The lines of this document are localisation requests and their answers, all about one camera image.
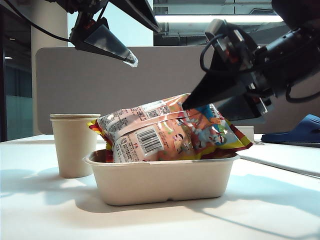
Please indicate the navy blue slipper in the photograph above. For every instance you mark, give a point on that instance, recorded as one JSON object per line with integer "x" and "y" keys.
{"x": 300, "y": 135}

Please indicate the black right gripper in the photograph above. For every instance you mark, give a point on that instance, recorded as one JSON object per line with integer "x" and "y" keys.
{"x": 262, "y": 67}

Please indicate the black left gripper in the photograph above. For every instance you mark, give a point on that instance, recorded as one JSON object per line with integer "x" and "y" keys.
{"x": 82, "y": 6}

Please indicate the colourful chips bag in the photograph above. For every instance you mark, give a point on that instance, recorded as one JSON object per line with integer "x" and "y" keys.
{"x": 175, "y": 130}

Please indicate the brown paper cup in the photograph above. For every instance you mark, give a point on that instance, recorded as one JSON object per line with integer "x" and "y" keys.
{"x": 72, "y": 150}

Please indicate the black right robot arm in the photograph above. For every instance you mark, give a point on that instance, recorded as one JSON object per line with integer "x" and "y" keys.
{"x": 300, "y": 50}

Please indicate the brown pulp food box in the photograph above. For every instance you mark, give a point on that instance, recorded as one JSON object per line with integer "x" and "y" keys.
{"x": 162, "y": 182}

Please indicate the grey desk partition panel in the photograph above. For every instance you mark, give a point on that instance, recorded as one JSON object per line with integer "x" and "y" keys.
{"x": 100, "y": 87}

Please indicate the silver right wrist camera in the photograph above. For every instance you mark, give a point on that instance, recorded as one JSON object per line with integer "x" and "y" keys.
{"x": 215, "y": 30}

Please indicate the ceiling strip light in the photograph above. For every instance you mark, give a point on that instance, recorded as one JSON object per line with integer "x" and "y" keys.
{"x": 212, "y": 18}

